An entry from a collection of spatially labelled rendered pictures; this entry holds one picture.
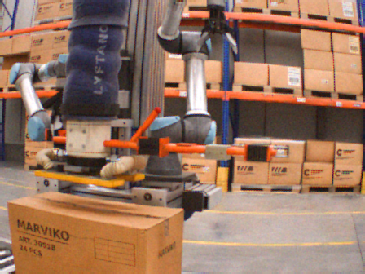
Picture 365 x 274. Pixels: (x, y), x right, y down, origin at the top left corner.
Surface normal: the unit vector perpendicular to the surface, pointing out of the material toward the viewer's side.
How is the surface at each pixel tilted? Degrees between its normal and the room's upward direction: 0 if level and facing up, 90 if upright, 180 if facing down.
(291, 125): 90
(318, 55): 88
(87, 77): 74
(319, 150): 90
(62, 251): 90
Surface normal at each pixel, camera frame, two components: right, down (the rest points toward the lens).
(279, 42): -0.26, 0.04
